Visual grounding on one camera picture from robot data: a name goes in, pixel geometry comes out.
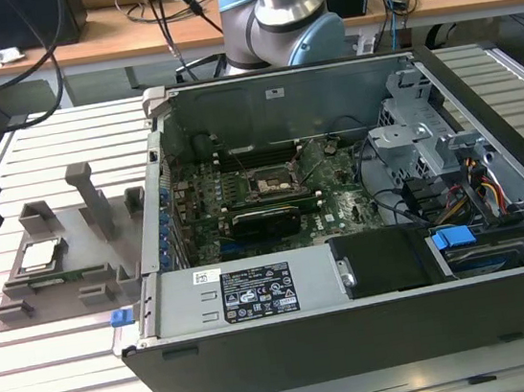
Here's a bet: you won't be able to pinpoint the blue expansion slot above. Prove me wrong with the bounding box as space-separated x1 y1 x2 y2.
219 236 270 259

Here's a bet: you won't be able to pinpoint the black cable bundle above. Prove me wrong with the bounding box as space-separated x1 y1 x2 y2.
353 131 448 235

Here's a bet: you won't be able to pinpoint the black fan shroud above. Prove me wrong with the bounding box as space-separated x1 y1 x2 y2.
327 220 444 303

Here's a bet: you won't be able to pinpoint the green motherboard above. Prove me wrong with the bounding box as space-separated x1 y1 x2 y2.
164 127 393 269

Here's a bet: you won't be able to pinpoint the green RAM stick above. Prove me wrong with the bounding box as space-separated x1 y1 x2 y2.
27 270 85 288

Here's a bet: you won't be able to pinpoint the silver power supply unit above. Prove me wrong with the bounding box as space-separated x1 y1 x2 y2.
148 242 351 339

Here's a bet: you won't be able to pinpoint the CPU socket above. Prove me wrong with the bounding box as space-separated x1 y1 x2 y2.
241 158 308 205

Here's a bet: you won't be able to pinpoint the wire locking lever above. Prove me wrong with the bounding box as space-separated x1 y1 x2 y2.
283 138 318 166

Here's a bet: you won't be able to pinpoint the blue cable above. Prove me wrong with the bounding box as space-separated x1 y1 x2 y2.
387 0 407 52

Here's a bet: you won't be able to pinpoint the silver metal drive cage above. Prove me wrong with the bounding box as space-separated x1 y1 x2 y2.
359 58 496 187

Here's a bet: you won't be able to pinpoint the white power adapter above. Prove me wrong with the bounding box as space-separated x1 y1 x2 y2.
355 32 380 57

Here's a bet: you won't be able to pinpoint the grey parts rack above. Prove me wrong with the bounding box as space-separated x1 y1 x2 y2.
0 154 162 333

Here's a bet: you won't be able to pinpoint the crumpled white paper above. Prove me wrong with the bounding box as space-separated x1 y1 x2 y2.
0 35 28 68

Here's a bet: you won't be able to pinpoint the hard disk in blue carrier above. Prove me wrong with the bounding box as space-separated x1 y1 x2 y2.
423 214 524 284

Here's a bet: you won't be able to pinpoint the silver CPU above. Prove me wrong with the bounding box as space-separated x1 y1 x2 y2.
14 237 70 275

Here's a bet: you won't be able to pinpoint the wooden desk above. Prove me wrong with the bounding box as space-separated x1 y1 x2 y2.
0 0 524 89

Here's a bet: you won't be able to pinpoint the black round board component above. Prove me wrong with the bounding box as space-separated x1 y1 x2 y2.
191 132 217 162

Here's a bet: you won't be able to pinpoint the black RAM slot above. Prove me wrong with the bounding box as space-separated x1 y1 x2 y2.
216 149 302 173
216 140 301 163

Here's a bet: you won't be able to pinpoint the black open PC case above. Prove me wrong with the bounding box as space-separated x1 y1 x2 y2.
78 31 524 392

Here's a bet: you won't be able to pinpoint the grey case latch handle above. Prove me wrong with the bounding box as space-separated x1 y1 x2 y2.
140 84 173 122

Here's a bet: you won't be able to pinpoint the black graphics card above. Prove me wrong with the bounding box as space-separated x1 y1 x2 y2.
228 202 305 247

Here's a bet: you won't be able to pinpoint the blue case latch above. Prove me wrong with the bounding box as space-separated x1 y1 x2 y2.
111 308 138 330

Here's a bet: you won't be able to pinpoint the red yellow power wires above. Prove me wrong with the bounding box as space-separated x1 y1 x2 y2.
462 152 510 220

